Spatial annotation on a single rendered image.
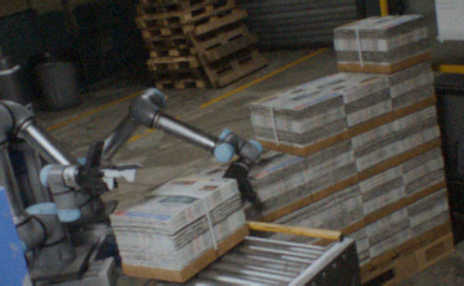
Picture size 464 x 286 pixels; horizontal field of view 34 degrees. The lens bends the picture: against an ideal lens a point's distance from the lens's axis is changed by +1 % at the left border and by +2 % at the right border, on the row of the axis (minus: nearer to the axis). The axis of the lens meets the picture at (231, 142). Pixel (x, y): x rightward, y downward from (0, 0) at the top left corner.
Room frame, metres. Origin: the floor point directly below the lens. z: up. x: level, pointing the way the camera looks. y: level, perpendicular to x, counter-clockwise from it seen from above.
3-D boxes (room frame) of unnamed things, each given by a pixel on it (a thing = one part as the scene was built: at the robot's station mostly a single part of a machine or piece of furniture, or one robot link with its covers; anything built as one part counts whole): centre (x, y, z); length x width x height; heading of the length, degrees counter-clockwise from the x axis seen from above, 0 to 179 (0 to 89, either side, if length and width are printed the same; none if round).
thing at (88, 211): (3.13, 0.68, 0.87); 0.15 x 0.15 x 0.10
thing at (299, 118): (3.48, -0.34, 0.95); 0.38 x 0.29 x 0.23; 32
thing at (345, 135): (3.48, -0.34, 0.86); 0.38 x 0.29 x 0.04; 32
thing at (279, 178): (3.41, -0.23, 0.42); 1.17 x 0.39 x 0.83; 121
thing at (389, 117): (3.63, -0.59, 0.86); 0.38 x 0.29 x 0.04; 31
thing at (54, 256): (2.64, 0.73, 0.87); 0.15 x 0.15 x 0.10
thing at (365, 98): (3.63, -0.59, 0.95); 0.38 x 0.29 x 0.23; 31
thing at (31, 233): (2.52, 0.80, 1.19); 0.15 x 0.12 x 0.55; 148
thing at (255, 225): (2.52, -0.15, 0.81); 0.43 x 0.03 x 0.02; 49
